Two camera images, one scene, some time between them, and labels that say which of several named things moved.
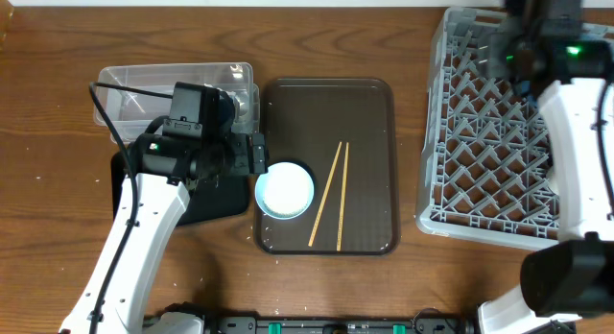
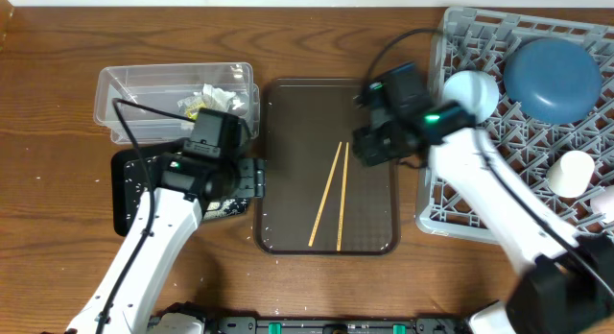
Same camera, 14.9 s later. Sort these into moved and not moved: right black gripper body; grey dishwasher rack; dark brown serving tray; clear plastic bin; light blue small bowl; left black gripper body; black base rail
Moved: left black gripper body; light blue small bowl; right black gripper body
Not moved: grey dishwasher rack; dark brown serving tray; black base rail; clear plastic bin
